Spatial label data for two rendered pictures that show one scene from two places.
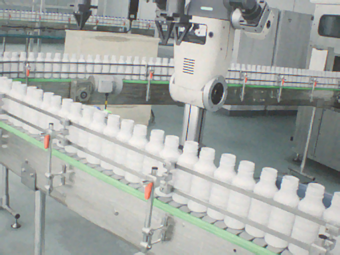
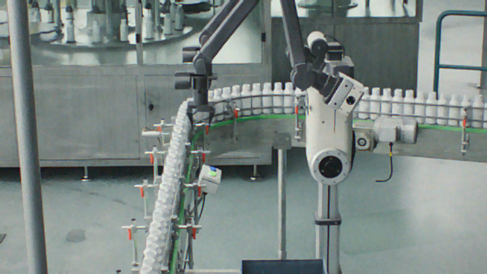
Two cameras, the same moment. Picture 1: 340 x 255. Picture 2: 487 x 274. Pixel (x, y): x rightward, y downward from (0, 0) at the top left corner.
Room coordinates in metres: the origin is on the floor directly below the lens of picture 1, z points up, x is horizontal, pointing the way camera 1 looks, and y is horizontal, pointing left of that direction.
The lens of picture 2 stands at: (-0.92, -2.75, 2.42)
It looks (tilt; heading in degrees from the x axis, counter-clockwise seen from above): 17 degrees down; 46
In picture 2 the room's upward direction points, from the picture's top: 1 degrees counter-clockwise
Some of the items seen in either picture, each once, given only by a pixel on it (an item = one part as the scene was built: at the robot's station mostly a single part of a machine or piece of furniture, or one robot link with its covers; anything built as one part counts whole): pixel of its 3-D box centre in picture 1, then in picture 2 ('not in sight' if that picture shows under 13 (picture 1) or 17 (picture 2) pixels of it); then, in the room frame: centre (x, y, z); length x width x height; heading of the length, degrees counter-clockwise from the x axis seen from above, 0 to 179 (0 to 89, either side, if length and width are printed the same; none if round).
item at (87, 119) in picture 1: (87, 132); (170, 189); (1.40, 0.16, 1.08); 0.06 x 0.06 x 0.17
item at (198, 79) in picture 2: not in sight; (198, 82); (1.37, -0.07, 1.57); 0.07 x 0.06 x 0.07; 139
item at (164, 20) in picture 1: (169, 29); (195, 116); (1.36, -0.06, 1.44); 0.07 x 0.07 x 0.09; 46
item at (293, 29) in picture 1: (281, 61); not in sight; (7.94, -2.51, 0.96); 0.82 x 0.50 x 1.91; 119
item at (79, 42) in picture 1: (107, 78); not in sight; (5.87, 0.46, 0.59); 1.10 x 0.62 x 1.18; 119
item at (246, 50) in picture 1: (246, 58); not in sight; (7.51, -1.72, 0.96); 0.82 x 0.50 x 1.91; 119
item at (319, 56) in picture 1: (317, 62); not in sight; (4.79, -1.92, 1.22); 0.23 x 0.04 x 0.32; 29
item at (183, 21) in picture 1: (176, 30); (205, 116); (1.38, -0.09, 1.44); 0.07 x 0.07 x 0.09; 46
